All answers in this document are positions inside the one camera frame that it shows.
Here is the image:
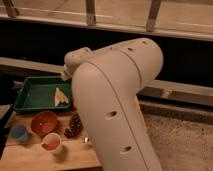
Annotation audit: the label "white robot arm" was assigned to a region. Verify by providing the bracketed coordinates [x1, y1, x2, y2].
[61, 38, 163, 171]

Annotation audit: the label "orange bowl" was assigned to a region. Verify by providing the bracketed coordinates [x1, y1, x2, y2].
[31, 111, 58, 136]

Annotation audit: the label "yellow banana pieces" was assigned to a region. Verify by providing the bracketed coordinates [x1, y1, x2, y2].
[54, 87, 69, 106]

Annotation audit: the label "green plastic tray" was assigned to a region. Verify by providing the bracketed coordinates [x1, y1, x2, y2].
[14, 76, 72, 113]

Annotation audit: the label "dark grape bunch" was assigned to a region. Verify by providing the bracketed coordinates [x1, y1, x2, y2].
[64, 113, 83, 138]

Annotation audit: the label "metal measuring cup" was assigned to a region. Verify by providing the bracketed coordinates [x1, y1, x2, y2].
[83, 137, 91, 144]

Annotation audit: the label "white cup red inside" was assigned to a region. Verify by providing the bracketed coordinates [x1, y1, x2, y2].
[41, 133, 62, 154]

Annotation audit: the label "blue cup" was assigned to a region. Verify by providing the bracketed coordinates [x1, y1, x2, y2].
[11, 124, 29, 142]

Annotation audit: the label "wooden railing post middle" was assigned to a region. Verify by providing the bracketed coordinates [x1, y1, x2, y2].
[86, 0, 96, 26]

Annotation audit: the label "wooden railing post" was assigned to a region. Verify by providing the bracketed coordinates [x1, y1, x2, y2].
[146, 0, 162, 32]
[3, 0, 19, 18]
[86, 0, 96, 26]

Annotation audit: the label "wooden railing post left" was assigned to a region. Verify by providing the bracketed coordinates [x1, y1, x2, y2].
[3, 0, 19, 18]

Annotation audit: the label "wooden railing post right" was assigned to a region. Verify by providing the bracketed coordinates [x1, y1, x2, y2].
[146, 0, 162, 32]

